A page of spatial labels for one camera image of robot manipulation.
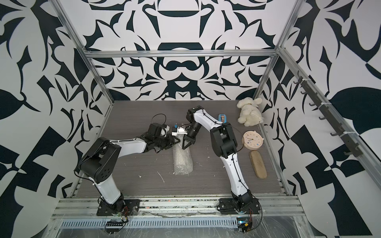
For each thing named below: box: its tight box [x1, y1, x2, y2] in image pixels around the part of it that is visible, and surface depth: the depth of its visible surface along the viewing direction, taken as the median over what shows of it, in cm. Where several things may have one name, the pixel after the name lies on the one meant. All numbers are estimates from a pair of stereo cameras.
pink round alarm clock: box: [242, 130, 264, 151], surface depth 98 cm
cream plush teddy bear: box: [236, 97, 265, 127], surface depth 107 cm
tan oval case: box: [249, 150, 268, 179], surface depth 88 cm
